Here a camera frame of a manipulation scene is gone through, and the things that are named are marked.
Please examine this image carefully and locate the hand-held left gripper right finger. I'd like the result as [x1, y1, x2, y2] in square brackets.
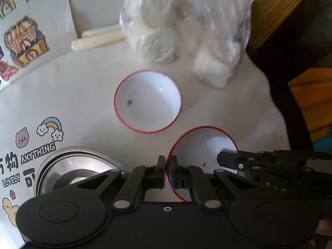
[170, 156, 260, 210]

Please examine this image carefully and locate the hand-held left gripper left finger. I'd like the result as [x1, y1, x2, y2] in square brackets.
[75, 156, 166, 211]

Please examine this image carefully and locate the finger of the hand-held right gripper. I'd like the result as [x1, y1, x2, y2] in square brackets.
[257, 149, 332, 162]
[216, 149, 275, 175]

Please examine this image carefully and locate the white bowl with red rim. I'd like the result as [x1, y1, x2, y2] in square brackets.
[113, 70, 183, 135]
[166, 126, 239, 203]

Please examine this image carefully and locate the stainless steel bowl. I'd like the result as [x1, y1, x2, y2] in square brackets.
[53, 154, 116, 187]

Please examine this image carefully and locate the painting with orange dress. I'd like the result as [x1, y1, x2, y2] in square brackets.
[287, 68, 332, 151]

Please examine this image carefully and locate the white printed table cloth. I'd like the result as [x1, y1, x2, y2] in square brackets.
[0, 39, 291, 249]

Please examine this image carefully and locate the plastic bag of white buns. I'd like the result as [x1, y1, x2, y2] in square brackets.
[119, 0, 254, 89]

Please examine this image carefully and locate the white stick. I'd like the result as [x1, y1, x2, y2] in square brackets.
[82, 24, 120, 38]
[71, 32, 127, 52]

